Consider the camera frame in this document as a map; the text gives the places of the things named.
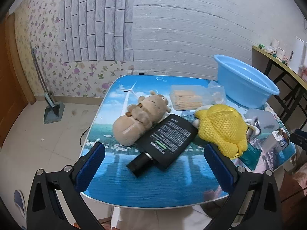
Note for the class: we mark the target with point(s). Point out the white plush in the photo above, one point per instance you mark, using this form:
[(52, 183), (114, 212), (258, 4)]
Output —
[(220, 124)]

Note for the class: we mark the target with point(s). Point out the clear plastic bag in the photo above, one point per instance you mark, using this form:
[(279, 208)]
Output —
[(217, 95)]

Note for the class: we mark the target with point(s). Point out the white paper cup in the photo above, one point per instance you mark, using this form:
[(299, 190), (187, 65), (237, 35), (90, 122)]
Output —
[(281, 54)]

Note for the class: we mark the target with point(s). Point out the light blue plastic basin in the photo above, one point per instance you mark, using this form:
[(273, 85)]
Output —
[(239, 76)]

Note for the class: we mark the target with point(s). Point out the brown plush bear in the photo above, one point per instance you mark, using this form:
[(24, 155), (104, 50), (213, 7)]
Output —
[(134, 124)]

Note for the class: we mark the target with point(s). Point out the white electric kettle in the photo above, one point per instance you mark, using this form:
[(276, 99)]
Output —
[(301, 52)]

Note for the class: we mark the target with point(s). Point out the yellow side table black legs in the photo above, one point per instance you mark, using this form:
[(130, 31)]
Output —
[(283, 64)]

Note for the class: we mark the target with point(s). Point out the teal green cloth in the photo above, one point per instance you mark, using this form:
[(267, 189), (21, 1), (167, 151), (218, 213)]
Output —
[(250, 157)]

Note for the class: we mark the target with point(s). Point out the white wall socket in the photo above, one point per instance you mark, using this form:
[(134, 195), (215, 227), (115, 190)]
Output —
[(131, 72)]

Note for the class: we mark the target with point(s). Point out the white tissue packet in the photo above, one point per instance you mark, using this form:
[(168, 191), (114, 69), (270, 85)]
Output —
[(277, 140)]

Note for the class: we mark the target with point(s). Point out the black bottle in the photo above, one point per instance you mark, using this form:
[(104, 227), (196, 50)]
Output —
[(168, 139)]

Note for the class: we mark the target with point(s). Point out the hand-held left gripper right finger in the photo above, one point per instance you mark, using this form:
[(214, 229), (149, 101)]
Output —
[(219, 170)]

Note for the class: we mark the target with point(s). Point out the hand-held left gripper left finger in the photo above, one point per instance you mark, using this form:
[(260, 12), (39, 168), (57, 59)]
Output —
[(88, 170)]

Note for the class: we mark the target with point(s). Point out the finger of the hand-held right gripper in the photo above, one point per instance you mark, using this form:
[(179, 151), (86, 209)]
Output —
[(298, 137)]

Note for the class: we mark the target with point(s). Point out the clear bag of wooden sticks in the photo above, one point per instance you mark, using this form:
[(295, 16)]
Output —
[(187, 98)]

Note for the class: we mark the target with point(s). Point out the brown wooden door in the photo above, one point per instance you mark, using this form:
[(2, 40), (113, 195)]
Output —
[(12, 88)]

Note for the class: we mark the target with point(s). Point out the clear snack bag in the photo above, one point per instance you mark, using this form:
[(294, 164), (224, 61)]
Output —
[(269, 50)]

